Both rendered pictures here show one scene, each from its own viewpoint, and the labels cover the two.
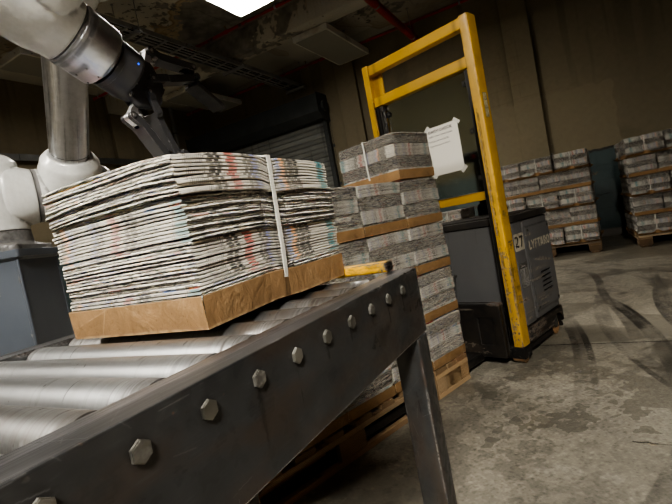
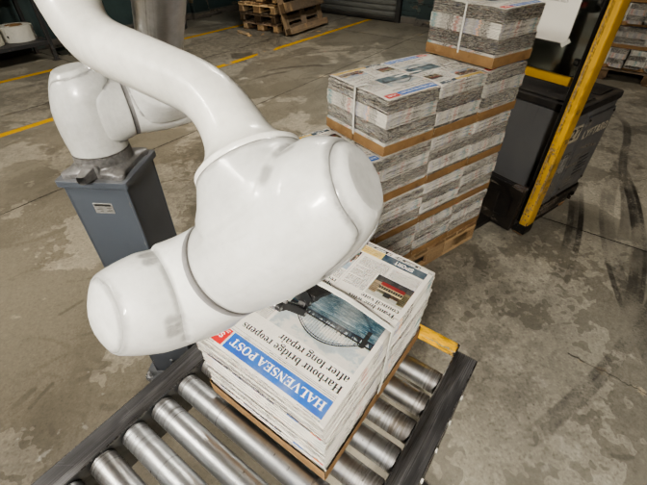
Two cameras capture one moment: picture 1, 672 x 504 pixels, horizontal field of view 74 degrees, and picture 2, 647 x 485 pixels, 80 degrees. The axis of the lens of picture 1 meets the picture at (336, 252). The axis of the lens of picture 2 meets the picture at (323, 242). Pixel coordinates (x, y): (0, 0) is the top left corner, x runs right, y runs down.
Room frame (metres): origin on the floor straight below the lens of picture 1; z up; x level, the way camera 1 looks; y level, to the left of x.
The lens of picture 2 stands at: (0.31, 0.15, 1.56)
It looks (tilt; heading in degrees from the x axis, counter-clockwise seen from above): 40 degrees down; 7
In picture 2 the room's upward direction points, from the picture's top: straight up
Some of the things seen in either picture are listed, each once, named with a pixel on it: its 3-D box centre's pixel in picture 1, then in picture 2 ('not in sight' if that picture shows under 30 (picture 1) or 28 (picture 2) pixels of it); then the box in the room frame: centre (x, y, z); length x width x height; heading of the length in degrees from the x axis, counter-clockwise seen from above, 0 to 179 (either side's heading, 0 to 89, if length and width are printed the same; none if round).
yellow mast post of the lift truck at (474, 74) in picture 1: (491, 184); (583, 76); (2.39, -0.88, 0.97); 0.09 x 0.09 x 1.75; 43
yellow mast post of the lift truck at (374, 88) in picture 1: (395, 204); not in sight; (2.88, -0.43, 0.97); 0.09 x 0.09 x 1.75; 43
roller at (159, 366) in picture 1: (84, 379); (237, 476); (0.55, 0.33, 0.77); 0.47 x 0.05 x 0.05; 61
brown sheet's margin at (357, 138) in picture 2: (310, 242); (377, 127); (1.94, 0.10, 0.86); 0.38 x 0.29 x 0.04; 43
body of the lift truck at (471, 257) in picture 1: (486, 277); (526, 141); (2.88, -0.93, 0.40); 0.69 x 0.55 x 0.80; 43
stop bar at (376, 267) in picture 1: (296, 278); (375, 307); (0.95, 0.09, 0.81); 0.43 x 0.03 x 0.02; 61
